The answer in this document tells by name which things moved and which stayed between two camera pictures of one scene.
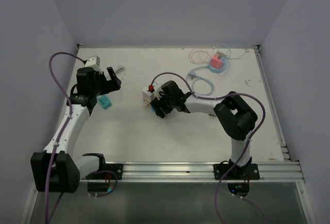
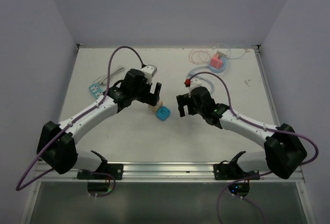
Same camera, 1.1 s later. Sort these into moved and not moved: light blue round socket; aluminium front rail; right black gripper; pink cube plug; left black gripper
Moved: right black gripper; left black gripper
Not moved: light blue round socket; pink cube plug; aluminium front rail
